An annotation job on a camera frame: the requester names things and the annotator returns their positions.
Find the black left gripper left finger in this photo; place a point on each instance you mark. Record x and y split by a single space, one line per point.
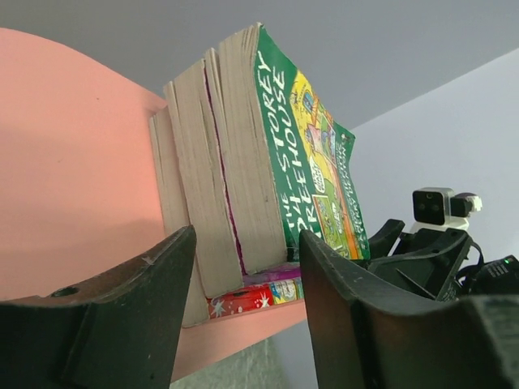
119 329

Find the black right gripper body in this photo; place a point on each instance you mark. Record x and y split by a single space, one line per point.
497 277

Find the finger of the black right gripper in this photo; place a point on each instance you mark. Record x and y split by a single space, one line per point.
381 243
430 267

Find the pink three-tier shelf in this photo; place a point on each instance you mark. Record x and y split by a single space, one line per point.
78 187

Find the red 156-storey treehouse book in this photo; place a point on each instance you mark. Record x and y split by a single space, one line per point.
273 287

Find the purple 117-storey treehouse book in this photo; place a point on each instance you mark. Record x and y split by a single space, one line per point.
191 108

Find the green 104-storey treehouse book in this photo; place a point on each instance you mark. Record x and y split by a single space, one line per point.
287 161

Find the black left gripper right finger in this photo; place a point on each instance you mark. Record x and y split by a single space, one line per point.
368 333

